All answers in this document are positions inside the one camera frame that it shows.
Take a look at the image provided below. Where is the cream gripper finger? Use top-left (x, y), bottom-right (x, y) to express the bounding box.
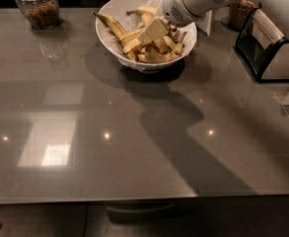
top-left (137, 17), bottom-right (169, 44)

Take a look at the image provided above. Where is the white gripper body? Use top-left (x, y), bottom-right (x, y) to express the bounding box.
top-left (158, 0), bottom-right (237, 28)

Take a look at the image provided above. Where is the yellow banana top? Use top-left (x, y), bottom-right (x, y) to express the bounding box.
top-left (126, 5), bottom-right (158, 15)

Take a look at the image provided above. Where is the yellow banana bottom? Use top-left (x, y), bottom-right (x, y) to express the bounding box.
top-left (145, 46), bottom-right (180, 63)

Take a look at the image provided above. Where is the white ceramic bowl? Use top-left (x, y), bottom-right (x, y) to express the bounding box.
top-left (96, 0), bottom-right (197, 73)

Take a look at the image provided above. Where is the glass jar with cereal right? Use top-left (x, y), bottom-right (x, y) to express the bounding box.
top-left (229, 0), bottom-right (258, 31)

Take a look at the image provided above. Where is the glass jar with granola left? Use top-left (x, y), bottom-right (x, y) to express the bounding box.
top-left (15, 0), bottom-right (59, 30)

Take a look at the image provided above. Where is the black wire bread rack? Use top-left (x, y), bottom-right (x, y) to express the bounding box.
top-left (235, 9), bottom-right (289, 83)

